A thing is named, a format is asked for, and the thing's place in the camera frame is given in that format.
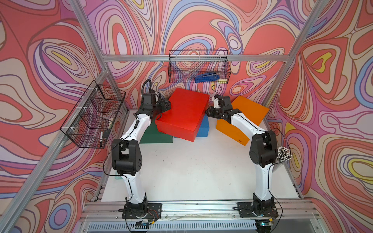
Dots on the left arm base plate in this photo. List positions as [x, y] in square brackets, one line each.
[141, 211]

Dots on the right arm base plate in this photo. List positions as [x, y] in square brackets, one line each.
[254, 209]

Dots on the black wire basket left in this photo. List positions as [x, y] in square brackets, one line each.
[96, 111]

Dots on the green shoebox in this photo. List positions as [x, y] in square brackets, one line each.
[153, 136]

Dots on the black marker in basket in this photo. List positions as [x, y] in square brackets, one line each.
[101, 139]

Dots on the blue tool in basket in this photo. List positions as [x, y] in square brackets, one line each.
[207, 77]

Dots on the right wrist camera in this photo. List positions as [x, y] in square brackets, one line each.
[216, 103]

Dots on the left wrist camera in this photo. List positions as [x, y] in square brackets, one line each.
[149, 98]

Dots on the red shoebox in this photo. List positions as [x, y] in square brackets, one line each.
[185, 103]

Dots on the black wire basket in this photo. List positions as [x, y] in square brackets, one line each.
[96, 111]
[185, 65]

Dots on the black wire basket back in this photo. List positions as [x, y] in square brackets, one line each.
[185, 65]

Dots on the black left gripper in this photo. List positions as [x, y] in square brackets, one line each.
[167, 106]

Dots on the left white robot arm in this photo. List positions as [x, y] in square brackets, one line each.
[125, 152]

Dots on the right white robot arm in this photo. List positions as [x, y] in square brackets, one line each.
[263, 149]

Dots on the blue shoebox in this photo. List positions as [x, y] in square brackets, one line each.
[203, 128]

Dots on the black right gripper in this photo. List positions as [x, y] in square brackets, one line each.
[209, 112]

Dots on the metal cup of pens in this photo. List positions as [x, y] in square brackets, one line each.
[283, 154]

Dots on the orange shoebox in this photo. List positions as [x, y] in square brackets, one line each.
[252, 110]

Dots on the aluminium front rail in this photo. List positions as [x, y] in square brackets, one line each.
[227, 216]

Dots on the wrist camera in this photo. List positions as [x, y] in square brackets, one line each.
[216, 103]
[149, 98]

